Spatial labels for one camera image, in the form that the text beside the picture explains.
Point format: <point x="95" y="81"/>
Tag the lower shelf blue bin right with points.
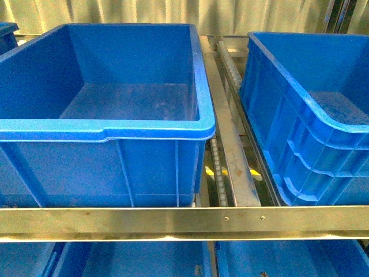
<point x="291" y="258"/>

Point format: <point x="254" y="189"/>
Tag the shelf blue bin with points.
<point x="134" y="259"/>
<point x="291" y="258"/>

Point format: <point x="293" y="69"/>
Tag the blue plastic bin far left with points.
<point x="7" y="37"/>

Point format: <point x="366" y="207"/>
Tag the blue plastic bin centre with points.
<point x="105" y="115"/>

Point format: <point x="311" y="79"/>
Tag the blue ribbed plastic bin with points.
<point x="306" y="99"/>

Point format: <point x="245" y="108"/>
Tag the lower shelf bin far left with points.
<point x="27" y="259"/>

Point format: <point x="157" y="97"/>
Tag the steel divider rail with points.
<point x="241" y="187"/>

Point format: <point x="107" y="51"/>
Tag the lower shelf blue bin left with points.
<point x="134" y="259"/>

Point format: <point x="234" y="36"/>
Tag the steel rack front rail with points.
<point x="183" y="224"/>

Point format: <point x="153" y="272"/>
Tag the white roller track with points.
<point x="230" y="67"/>

